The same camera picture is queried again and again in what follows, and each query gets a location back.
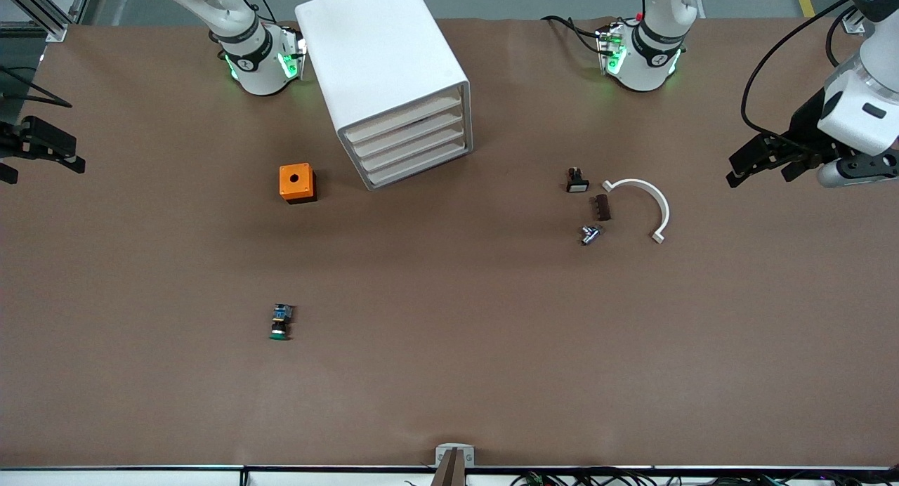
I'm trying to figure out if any metal table edge bracket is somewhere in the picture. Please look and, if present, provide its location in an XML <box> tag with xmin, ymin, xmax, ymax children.
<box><xmin>435</xmin><ymin>443</ymin><xmax>475</xmax><ymax>467</ymax></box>

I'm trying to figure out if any brown bar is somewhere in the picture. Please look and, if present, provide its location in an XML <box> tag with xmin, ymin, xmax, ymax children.
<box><xmin>430</xmin><ymin>448</ymin><xmax>467</xmax><ymax>486</ymax></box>

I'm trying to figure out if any orange button box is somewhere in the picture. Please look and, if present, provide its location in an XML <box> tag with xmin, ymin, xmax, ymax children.
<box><xmin>279</xmin><ymin>163</ymin><xmax>317</xmax><ymax>204</ymax></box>

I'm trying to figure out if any black arm base cable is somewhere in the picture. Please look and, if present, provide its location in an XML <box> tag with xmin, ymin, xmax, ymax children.
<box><xmin>541</xmin><ymin>14</ymin><xmax>606</xmax><ymax>53</ymax></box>

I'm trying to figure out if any aluminium frame post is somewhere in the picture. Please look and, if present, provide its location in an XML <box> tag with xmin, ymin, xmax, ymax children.
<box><xmin>0</xmin><ymin>0</ymin><xmax>96</xmax><ymax>43</ymax></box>
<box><xmin>841</xmin><ymin>0</ymin><xmax>899</xmax><ymax>35</ymax></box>

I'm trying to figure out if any white curved plastic arc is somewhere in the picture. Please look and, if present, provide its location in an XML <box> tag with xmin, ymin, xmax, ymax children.
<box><xmin>602</xmin><ymin>178</ymin><xmax>670</xmax><ymax>244</ymax></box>

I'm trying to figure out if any green mushroom push button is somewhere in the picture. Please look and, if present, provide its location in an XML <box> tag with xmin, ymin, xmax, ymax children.
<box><xmin>268</xmin><ymin>303</ymin><xmax>294</xmax><ymax>342</ymax></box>

